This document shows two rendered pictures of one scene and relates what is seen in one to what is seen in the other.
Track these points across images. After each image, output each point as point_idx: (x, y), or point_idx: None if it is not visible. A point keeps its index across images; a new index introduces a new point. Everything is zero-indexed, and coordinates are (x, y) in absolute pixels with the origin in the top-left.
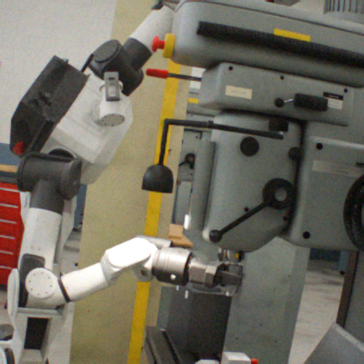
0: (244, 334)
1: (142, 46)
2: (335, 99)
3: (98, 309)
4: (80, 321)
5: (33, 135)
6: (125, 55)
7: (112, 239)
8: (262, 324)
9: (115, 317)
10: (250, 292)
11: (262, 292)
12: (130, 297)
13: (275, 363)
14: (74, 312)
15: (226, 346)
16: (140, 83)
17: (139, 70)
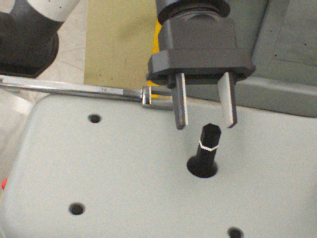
0: (285, 52)
1: (42, 20)
2: None
3: (110, 74)
4: (92, 83)
5: None
6: (13, 41)
7: (122, 6)
8: (306, 44)
9: (129, 81)
10: (297, 10)
11: (311, 11)
12: (144, 64)
13: (316, 83)
14: (84, 76)
15: (263, 61)
16: (52, 61)
17: (47, 44)
